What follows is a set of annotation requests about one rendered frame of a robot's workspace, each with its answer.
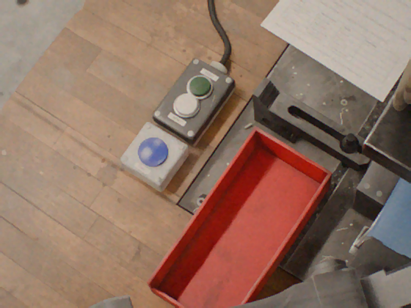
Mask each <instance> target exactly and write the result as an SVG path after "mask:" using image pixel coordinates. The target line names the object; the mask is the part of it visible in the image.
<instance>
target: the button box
mask: <svg viewBox="0 0 411 308"><path fill-rule="evenodd" d="M207 2H208V11H209V15H210V18H211V22H213V24H214V26H215V28H216V29H217V31H218V32H219V35H220V36H221V38H222V41H223V43H224V46H225V52H224V54H223V56H222V58H221V60H220V61H219V62H216V61H213V62H212V63H211V64H210V65H208V64H207V63H205V62H204V61H202V60H200V59H198V58H194V59H193V60H192V61H191V62H190V63H189V65H188V66H187V68H186V69H185V71H183V73H182V74H181V77H180V78H179V79H178V80H177V81H176V82H175V84H174V85H173V86H172V88H171V89H170V91H169V92H168V93H167V96H166V97H165V98H164V99H163V100H162V101H161V102H160V104H159V105H158V107H157V108H156V110H155V111H154V113H153V115H152V116H153V121H154V122H155V124H156V125H157V126H158V127H160V128H161V129H163V130H165V131H167V132H168V133H171V134H172V135H173V136H175V137H177V138H179V139H181V140H183V142H185V143H186V144H188V145H189V146H191V147H195V146H196V145H197V143H198V142H199V140H200V138H201V137H202V136H203V134H204V133H205V132H206V130H207V129H208V128H209V126H210V124H211V123H212V122H213V121H214V119H215V118H216V116H217V115H218V113H219V111H220V110H221V108H222V107H223V106H224V105H225V104H226V103H227V101H228V100H229V98H230V96H231V95H232V93H233V92H234V90H235V80H234V79H233V78H231V77H230V76H228V75H227V74H226V73H227V72H228V70H227V68H225V67H224V65H225V63H226V61H228V60H229V58H230V54H231V49H232V48H231V44H230V43H229V40H228V38H227V35H226V34H225V31H224V29H223V28H222V27H221V25H220V23H219V21H218V19H217V14H216V11H215V6H214V1H213V0H207ZM198 76H202V77H205V78H207V79H208V81H210V83H211V91H210V92H208V94H206V95H205V96H204V97H201V98H199V97H195V96H194V95H193V94H192V93H191V92H190V91H189V82H190V81H191V80H192V79H193V78H196V77H198ZM184 94H190V95H192V97H195V99H196V100H197V110H196V111H195V112H194V113H193V114H191V115H189V116H184V115H182V114H179V113H178V111H177V110H176V107H175V102H176V100H177V99H178V98H179V97H180V96H182V95H184Z"/></svg>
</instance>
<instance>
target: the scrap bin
mask: <svg viewBox="0 0 411 308"><path fill-rule="evenodd" d="M331 180H332V172H331V171H329V170H328V169H325V168H324V167H322V166H321V165H319V164H317V163H316V162H314V161H312V160H310V159H309V158H307V157H305V155H303V154H301V153H300V152H298V151H296V150H294V149H293V148H291V147H289V146H288V145H286V144H284V143H282V142H281V141H279V140H277V138H275V137H273V136H271V135H269V134H268V133H266V132H264V131H262V130H261V129H260V128H257V127H255V128H253V130H252V131H251V133H250V134H249V136H248V137H247V139H246V140H245V142H244V143H243V145H242V146H241V148H240V149H239V151H237V153H236V155H235V156H234V158H233V159H232V161H231V162H230V163H229V165H228V167H227V168H226V169H225V171H224V173H222V175H221V176H220V178H219V179H218V181H217V182H216V184H215V186H214V187H213V188H212V189H211V191H210V193H209V194H208V195H207V196H206V198H205V199H204V201H203V203H202V204H201V206H200V207H199V208H198V209H197V211H196V213H195V214H194V215H193V216H192V218H191V219H190V221H189V223H188V224H187V225H186V226H185V228H184V229H183V231H182V233H181V234H180V235H179V236H178V238H177V240H176V241H175V242H174V243H173V245H172V246H171V248H170V250H169V251H168V253H167V254H166V255H165V256H164V258H163V260H162V261H161V262H160V264H159V265H158V267H157V268H156V270H155V271H154V272H153V274H152V275H151V277H150V278H149V280H148V281H147V284H148V286H149V287H150V289H151V290H152V292H153V293H155V294H156V295H157V296H160V297H161V298H163V299H164V300H165V301H168V302H169V303H171V304H172V305H173V306H175V307H177V308H224V307H231V306H235V305H239V304H246V303H250V302H254V301H255V299H256V298H257V296H258V294H259V293H260V292H261V290H262V289H263V287H264V285H265V284H266V283H267V282H268V281H269V279H270V277H271V276H272V274H273V273H274V271H275V270H276V268H277V267H278V266H279V264H280V262H281V261H282V260H283V259H284V257H285V256H286V254H287V253H288V251H289V249H290V248H291V247H292V244H293V243H294V241H295V240H296V239H297V236H298V235H299V234H300V233H301V231H302V230H303V229H304V227H305V225H306V224H307V223H308V220H309V219H310V217H311V216H312V214H313V212H314V211H315V209H316V208H317V207H318V205H319V203H320V202H321V200H322V199H323V198H324V196H325V194H326V193H327V192H328V190H329V189H330V185H331Z"/></svg>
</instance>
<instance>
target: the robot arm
mask: <svg viewBox="0 0 411 308"><path fill-rule="evenodd" d="M309 274H310V275H309V277H308V278H307V279H306V280H305V281H303V282H302V283H299V284H295V285H293V286H292V287H290V288H289V289H287V290H285V291H283V292H281V293H278V294H276V295H274V296H270V297H268V298H265V299H261V300H259V301H254V302H250V303H246V304H239V305H235V306H231V307H224V308H411V258H410V257H408V256H406V255H405V254H403V255H400V254H399V253H397V252H395V251H394V250H392V249H391V248H389V247H387V246H386V245H384V244H383V242H381V241H380V240H378V239H376V238H375V237H372V236H369V237H367V238H366V239H365V240H364V242H363V244H362V245H361V246H360V248H359V249H358V251H357V253H356V255H355V257H354V259H353V261H352V263H351V264H350V266H346V263H345V261H343V260H340V259H331V260H328V261H325V262H322V263H319V264H317V265H315V266H313V267H311V268H310V270H309ZM88 308H133V306H132V303H131V297H130V296H122V297H120V296H118V297H114V298H109V299H107V300H104V301H101V302H99V303H97V304H94V305H92V306H91V307H88Z"/></svg>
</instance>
